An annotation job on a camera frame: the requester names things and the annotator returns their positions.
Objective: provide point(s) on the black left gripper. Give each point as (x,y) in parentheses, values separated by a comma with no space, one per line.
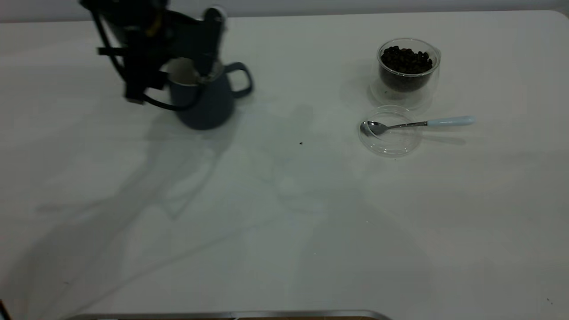
(133,22)

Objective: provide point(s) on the dark grey ceramic mug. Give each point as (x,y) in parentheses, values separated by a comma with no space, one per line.
(209,109)

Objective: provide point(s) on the clear round glass dish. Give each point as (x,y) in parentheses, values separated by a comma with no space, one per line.
(391,144)

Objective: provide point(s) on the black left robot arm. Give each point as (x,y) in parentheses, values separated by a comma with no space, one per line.
(3,312)

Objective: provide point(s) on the roasted coffee beans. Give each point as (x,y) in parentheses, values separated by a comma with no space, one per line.
(405,62)

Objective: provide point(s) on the silver metal edge strip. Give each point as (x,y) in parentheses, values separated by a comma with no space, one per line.
(222,315)

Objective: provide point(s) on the double-wall glass cup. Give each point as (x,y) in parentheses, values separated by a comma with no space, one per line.
(406,98)

